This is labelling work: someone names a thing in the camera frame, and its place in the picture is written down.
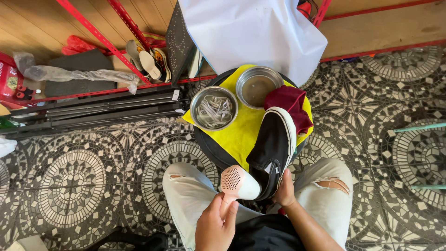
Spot steel bowl with laces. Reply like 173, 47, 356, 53
190, 86, 239, 132

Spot clear plastic bag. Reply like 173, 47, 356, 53
13, 52, 140, 95

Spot white crumpled bag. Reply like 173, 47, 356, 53
0, 136, 18, 158

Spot red metal shelf rack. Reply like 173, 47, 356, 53
0, 0, 446, 109

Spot white plastic sheet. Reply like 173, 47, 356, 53
178, 0, 328, 88

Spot person's left hand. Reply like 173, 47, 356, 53
195, 191, 240, 251

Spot red printed carton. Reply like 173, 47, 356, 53
0, 60, 42, 109

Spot white shoelaces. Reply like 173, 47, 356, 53
196, 95, 234, 128

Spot dark red cloth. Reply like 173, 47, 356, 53
264, 85, 314, 136

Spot black bag strap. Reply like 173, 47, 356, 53
82, 226, 169, 251

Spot teal metal rod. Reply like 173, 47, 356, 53
411, 184, 446, 191
394, 122, 446, 133

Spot person's light ripped jeans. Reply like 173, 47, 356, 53
162, 158, 353, 251

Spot person's black shirt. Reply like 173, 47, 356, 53
228, 214, 306, 251

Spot black slip-on shoe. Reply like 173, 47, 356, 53
246, 107, 297, 201

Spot pink and white hair dryer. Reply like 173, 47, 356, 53
219, 165, 262, 218

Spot yellow cloth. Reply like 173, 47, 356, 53
181, 64, 314, 172

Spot person's right hand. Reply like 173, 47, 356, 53
272, 169, 297, 208

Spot steel bowl with water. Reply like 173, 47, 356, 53
236, 66, 285, 110

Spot red plastic bag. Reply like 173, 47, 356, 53
62, 35, 106, 56

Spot red tool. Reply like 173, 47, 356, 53
297, 0, 313, 20

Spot black folded tripod stands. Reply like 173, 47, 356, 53
0, 85, 191, 140

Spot dark grey mat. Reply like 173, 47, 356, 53
44, 48, 118, 98

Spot black perforated panel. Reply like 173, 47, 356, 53
165, 1, 196, 86

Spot round black stool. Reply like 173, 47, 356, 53
193, 67, 308, 171

